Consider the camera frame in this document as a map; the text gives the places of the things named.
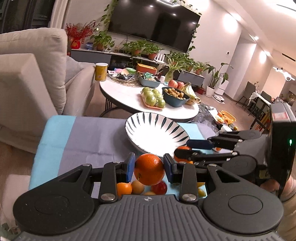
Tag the white blue striped bowl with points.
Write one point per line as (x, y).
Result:
(155, 134)

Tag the yellow tin can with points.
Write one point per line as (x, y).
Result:
(101, 71)

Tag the tv cabinet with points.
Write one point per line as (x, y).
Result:
(119, 60)

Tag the small orange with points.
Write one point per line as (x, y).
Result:
(124, 189)

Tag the tall leafy floor plant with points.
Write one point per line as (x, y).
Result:
(215, 77)

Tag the banana bunch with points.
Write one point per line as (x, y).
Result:
(193, 99)

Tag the light blue snack basket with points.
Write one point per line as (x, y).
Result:
(147, 80)

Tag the large front orange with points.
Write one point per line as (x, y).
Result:
(149, 169)

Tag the blue grey striped tablecloth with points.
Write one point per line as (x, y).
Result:
(68, 142)

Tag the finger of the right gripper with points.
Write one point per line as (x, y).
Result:
(200, 158)
(224, 140)

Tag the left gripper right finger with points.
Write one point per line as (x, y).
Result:
(184, 174)

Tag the grey cushion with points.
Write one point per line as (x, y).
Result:
(73, 67)

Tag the brown kiwi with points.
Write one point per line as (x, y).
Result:
(149, 193)
(137, 187)

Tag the red tomato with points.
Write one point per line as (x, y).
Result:
(160, 188)

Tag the orange box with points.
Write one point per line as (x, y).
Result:
(145, 68)

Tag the tray of green apples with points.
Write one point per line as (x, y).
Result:
(152, 98)

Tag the dining table with chairs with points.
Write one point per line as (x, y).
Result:
(258, 105)

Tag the red apple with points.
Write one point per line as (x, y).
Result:
(173, 84)

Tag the vase with green plant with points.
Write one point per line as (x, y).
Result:
(173, 66)

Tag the white robot vacuum dock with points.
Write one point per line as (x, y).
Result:
(219, 90)

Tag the person right hand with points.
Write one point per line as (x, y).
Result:
(271, 185)

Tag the dark teal longan bowl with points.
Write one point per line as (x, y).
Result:
(174, 98)

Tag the potted plant left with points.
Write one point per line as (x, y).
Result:
(102, 41)

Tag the red flower arrangement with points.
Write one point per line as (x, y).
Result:
(78, 32)

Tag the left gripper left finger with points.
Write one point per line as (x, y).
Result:
(112, 174)

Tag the black television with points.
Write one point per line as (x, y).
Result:
(169, 24)

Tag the beige sofa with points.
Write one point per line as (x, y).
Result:
(33, 88)

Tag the yellow fruit basket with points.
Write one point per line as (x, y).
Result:
(226, 116)

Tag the dark marble round table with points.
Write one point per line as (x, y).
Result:
(204, 117)

